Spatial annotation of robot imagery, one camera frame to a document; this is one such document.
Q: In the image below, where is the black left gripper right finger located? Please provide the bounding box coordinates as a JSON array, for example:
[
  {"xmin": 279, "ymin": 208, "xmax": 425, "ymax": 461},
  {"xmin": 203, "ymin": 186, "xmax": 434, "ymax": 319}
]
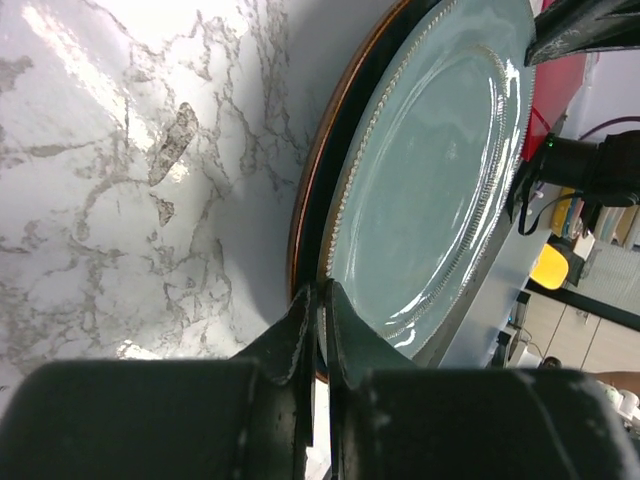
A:
[{"xmin": 325, "ymin": 281, "xmax": 639, "ymax": 479}]

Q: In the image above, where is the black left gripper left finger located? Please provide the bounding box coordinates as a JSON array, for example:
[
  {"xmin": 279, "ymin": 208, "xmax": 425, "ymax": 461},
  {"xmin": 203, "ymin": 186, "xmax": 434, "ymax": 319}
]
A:
[{"xmin": 1, "ymin": 286, "xmax": 317, "ymax": 479}]

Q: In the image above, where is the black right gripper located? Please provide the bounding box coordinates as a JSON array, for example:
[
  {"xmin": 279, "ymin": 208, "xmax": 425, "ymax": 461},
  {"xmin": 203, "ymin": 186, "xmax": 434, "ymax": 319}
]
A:
[{"xmin": 506, "ymin": 0, "xmax": 639, "ymax": 235}]

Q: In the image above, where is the brown plate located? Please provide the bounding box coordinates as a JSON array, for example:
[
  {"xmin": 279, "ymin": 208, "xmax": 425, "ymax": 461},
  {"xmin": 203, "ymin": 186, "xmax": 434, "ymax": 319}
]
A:
[{"xmin": 285, "ymin": 0, "xmax": 431, "ymax": 386}]

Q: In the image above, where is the grey-blue ceramic plate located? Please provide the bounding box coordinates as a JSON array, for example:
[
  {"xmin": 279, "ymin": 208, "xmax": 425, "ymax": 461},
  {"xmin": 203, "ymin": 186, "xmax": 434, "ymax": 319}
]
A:
[{"xmin": 317, "ymin": 1, "xmax": 535, "ymax": 357}]

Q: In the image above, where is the red folder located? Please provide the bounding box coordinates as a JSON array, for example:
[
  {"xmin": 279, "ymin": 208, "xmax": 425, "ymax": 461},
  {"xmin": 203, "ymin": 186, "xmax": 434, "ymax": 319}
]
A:
[{"xmin": 521, "ymin": 54, "xmax": 587, "ymax": 162}]

